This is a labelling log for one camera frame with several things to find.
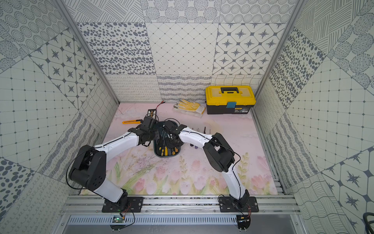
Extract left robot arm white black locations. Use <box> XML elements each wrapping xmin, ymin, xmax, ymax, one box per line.
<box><xmin>66</xmin><ymin>116</ymin><xmax>158</xmax><ymax>204</ymax></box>

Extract teal plastic storage box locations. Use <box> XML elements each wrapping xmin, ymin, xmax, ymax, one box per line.
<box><xmin>153</xmin><ymin>121</ymin><xmax>181</xmax><ymax>158</ymax></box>

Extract yellow utility knife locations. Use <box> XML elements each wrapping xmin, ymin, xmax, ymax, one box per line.
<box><xmin>122</xmin><ymin>120</ymin><xmax>143</xmax><ymax>124</ymax></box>

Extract yellow black toolbox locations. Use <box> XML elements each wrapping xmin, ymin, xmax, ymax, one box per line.
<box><xmin>206</xmin><ymin>86</ymin><xmax>256</xmax><ymax>115</ymax></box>

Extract yellow white work gloves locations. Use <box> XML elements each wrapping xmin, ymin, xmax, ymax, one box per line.
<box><xmin>173</xmin><ymin>99</ymin><xmax>206</xmax><ymax>118</ymax></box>

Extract white slotted cable duct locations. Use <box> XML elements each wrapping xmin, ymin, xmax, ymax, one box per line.
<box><xmin>68</xmin><ymin>214</ymin><xmax>237</xmax><ymax>225</ymax></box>

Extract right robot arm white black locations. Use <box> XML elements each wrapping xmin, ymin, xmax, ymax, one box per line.
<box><xmin>162</xmin><ymin>120</ymin><xmax>248</xmax><ymax>200</ymax></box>

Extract aluminium rail frame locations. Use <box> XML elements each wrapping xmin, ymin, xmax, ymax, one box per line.
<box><xmin>60</xmin><ymin>195</ymin><xmax>301</xmax><ymax>215</ymax></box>

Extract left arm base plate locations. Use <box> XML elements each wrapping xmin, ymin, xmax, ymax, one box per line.
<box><xmin>101</xmin><ymin>197</ymin><xmax>144</xmax><ymax>213</ymax></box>

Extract black balanced charging board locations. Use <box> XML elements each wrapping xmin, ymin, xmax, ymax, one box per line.
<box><xmin>147</xmin><ymin>109</ymin><xmax>156</xmax><ymax>119</ymax></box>

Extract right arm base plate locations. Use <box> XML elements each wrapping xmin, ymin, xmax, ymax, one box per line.
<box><xmin>218</xmin><ymin>196</ymin><xmax>259</xmax><ymax>213</ymax></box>

